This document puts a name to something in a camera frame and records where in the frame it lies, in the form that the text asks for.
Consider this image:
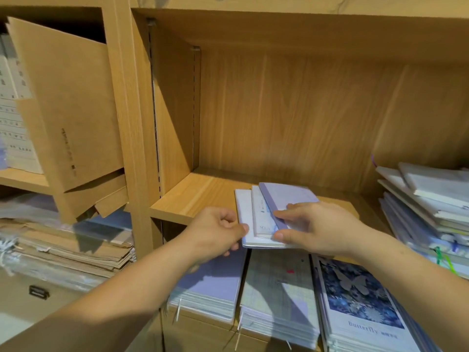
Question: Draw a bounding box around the stack of flat wrapped packets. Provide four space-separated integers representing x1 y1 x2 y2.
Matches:
0 194 136 290

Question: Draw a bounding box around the pastel grid pattern notebook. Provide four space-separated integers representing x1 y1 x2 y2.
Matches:
236 249 321 349

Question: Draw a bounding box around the person's left forearm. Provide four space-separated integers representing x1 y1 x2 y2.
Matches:
0 242 195 352

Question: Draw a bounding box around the blue butterfly cover notebook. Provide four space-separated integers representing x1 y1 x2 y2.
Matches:
311 253 422 352

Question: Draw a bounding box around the person's left hand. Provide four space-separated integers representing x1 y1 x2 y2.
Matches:
176 207 250 263

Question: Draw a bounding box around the wooden shelf unit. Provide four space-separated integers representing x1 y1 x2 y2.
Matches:
0 0 469 352

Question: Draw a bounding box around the white file boxes row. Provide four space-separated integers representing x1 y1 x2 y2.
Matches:
0 33 43 175

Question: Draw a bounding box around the large plain lilac notebook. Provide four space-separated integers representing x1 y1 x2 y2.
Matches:
167 245 249 323

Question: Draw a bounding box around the person's right hand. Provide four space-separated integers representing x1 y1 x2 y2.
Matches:
273 201 367 259

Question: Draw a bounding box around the person's right forearm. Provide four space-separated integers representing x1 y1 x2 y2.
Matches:
348 231 469 352

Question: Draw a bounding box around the small white notebook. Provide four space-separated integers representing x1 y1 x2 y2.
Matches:
234 185 301 250

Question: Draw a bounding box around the small black shelf clip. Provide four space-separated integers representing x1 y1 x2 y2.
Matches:
28 285 51 300

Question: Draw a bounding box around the pile of small notebooks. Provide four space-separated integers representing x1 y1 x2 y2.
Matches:
375 161 469 279

